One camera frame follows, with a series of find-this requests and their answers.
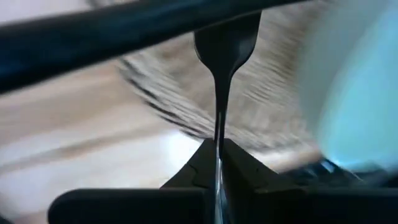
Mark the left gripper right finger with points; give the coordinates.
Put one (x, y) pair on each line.
(280, 205)

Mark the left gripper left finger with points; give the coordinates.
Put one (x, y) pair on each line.
(155, 205)

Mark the pale green ceramic bowl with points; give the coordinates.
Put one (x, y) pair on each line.
(357, 93)

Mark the round woven straw placemat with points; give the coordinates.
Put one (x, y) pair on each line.
(264, 102)

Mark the black aluminium frame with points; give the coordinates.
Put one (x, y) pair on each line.
(93, 37)

